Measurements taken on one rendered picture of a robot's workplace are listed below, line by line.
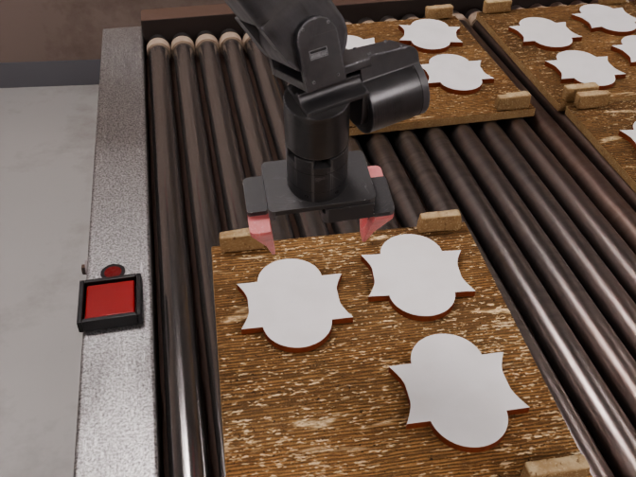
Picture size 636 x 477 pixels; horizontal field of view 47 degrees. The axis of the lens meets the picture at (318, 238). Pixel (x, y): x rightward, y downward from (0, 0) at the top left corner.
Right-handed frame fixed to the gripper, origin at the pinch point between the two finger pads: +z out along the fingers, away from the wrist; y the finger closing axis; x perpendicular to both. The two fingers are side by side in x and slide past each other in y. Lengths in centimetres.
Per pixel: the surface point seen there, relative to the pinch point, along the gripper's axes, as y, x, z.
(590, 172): -47, -23, 22
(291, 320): 3.6, 2.2, 12.0
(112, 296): 24.8, -6.7, 14.7
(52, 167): 77, -160, 141
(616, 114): -57, -36, 24
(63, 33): 73, -231, 132
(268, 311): 6.1, 0.4, 12.3
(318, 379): 1.8, 10.6, 11.2
